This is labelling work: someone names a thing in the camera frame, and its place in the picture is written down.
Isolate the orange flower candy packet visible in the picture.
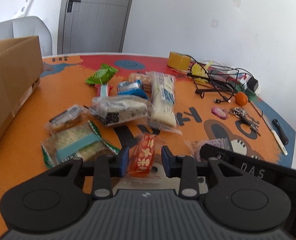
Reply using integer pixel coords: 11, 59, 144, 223
126, 133, 164, 180

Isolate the red and blue snack bar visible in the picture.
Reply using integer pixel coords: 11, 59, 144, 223
95, 84, 113, 98

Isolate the green snack packet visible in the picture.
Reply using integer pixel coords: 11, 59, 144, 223
86, 63, 118, 85

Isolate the orange wafer packet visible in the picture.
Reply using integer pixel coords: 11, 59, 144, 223
127, 73, 152, 93

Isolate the purple snack packet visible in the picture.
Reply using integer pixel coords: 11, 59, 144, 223
184, 138, 232, 161

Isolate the green rice cracker packet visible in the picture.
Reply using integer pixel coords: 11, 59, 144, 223
41, 121, 120, 168

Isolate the black pen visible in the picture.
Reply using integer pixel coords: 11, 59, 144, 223
272, 119, 289, 145

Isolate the long white cracker pack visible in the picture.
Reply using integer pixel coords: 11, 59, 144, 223
146, 71, 182, 135

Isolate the black white cake packet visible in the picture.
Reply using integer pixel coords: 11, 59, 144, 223
88, 95, 152, 126

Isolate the small brown bar packet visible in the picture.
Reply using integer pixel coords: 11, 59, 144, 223
45, 105, 88, 134

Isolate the colourful printed table mat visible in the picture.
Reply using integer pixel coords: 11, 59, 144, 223
0, 52, 296, 240

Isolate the bunch of keys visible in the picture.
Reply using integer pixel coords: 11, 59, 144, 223
229, 107, 260, 136

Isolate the blue white snack packet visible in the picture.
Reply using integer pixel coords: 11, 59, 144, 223
117, 80, 149, 100

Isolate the orange tangerine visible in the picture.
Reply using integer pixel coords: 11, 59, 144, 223
235, 92, 248, 106

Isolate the yellow plush toy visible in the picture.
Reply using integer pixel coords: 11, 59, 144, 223
191, 61, 212, 85

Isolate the yellow tape roll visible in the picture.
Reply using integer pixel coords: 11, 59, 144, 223
167, 51, 191, 71

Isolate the black power adapter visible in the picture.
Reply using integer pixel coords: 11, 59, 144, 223
247, 76, 259, 93

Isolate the brown cardboard box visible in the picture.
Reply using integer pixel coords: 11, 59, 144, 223
0, 36, 43, 140

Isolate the grey door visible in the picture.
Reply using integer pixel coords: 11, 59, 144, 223
57, 0, 132, 54

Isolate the grey upholstered chair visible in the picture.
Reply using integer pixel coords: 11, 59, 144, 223
0, 16, 53, 56

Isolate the white perforated board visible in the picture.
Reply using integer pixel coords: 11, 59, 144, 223
15, 0, 34, 18

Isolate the white handled knife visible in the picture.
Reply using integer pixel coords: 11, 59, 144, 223
262, 116, 288, 156

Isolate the pink keychain charm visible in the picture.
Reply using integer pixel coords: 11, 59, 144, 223
211, 107, 229, 120

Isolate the black usb cable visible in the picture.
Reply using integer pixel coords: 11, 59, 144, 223
212, 89, 236, 104

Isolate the black wire stand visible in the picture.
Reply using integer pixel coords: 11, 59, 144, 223
187, 73, 238, 101

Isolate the black door handle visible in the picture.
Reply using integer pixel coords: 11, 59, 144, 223
67, 0, 81, 12

